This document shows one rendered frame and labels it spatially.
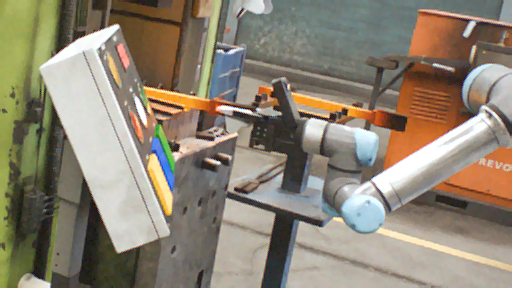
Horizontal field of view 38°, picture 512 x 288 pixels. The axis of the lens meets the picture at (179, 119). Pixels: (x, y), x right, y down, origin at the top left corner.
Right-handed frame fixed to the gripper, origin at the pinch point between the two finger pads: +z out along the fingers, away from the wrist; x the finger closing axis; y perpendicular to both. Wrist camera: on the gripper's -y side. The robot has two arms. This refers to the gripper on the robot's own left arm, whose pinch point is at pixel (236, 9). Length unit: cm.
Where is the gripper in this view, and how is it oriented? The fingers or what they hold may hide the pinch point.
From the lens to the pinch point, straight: 150.6
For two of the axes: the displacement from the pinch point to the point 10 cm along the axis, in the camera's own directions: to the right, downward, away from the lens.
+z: -5.4, 7.5, 3.8
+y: 7.2, 6.5, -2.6
